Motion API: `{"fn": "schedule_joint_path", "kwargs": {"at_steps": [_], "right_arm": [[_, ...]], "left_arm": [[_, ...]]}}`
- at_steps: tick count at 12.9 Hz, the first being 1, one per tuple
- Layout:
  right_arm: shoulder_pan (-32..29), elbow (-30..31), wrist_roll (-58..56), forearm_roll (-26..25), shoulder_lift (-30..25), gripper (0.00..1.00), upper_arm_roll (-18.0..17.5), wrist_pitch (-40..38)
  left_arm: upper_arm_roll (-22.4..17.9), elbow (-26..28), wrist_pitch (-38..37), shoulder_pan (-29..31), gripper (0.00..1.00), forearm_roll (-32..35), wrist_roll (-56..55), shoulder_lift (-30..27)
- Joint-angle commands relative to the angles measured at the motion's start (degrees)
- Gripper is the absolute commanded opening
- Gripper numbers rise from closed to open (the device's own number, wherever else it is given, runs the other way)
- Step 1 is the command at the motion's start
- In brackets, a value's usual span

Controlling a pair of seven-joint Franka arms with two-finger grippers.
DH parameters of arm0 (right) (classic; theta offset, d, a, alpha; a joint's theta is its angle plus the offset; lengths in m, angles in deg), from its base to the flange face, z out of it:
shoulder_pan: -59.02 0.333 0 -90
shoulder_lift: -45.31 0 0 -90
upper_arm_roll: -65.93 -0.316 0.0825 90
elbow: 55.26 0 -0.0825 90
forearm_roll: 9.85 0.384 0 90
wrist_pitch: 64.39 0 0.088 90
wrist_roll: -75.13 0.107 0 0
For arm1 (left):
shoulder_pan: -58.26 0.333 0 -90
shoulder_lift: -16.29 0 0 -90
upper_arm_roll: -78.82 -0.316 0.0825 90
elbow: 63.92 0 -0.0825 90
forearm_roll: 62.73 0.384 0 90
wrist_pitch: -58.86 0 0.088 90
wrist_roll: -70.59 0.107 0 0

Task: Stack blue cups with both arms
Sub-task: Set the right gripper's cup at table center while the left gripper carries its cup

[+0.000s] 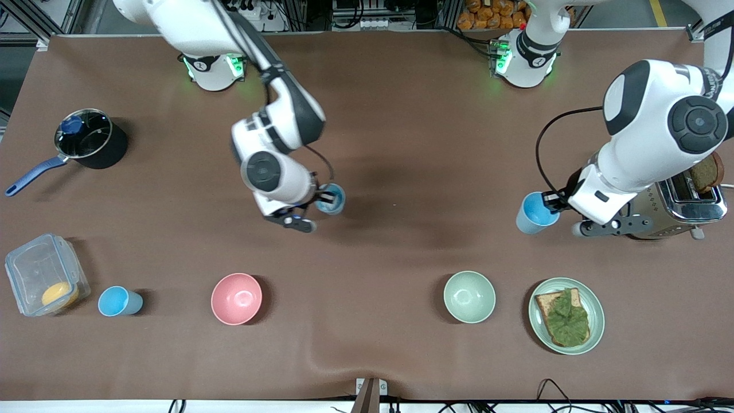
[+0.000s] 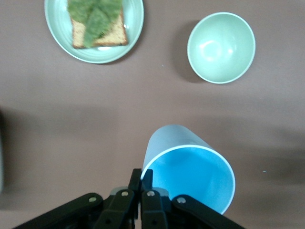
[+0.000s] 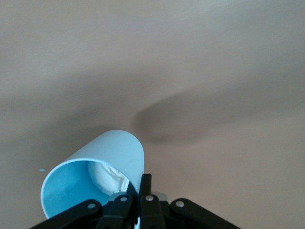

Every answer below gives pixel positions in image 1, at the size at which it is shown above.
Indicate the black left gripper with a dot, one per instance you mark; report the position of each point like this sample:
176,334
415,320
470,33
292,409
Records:
572,186

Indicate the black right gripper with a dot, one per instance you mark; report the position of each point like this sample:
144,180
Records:
317,196

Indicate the blue plastic cup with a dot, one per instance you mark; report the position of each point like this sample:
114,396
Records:
117,302
338,202
533,215

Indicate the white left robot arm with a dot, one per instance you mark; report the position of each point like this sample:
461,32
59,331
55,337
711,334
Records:
642,155

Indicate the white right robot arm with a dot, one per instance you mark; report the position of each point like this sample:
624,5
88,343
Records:
189,23

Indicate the brown bread slice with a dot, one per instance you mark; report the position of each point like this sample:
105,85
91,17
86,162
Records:
546,301

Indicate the brown table cover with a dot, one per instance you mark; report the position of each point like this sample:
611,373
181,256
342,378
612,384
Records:
401,115

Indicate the green lettuce leaf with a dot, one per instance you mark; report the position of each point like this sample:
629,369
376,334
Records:
567,321

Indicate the pale green plate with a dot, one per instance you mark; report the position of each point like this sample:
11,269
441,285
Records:
539,327

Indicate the pale green bowl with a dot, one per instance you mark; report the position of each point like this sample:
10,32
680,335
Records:
469,296

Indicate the beige chrome toaster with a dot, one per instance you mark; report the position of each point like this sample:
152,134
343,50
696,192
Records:
688,206

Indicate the pink bowl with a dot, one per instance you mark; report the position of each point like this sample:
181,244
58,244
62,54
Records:
236,298

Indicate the toasted bread slice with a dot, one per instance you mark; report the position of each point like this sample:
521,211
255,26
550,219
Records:
706,175

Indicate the small white power strip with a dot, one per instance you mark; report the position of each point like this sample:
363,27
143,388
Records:
374,24

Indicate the bag of orange buns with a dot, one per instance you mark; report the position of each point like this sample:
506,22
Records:
493,14

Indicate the large white power strip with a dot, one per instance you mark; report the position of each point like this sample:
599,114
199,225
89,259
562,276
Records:
258,14

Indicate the round yellow food piece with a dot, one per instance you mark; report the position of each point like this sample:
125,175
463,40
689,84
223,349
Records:
59,295

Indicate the clear plastic storage container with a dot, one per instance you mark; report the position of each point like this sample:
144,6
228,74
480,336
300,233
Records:
34,269

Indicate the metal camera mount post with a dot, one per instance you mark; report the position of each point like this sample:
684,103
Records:
368,396

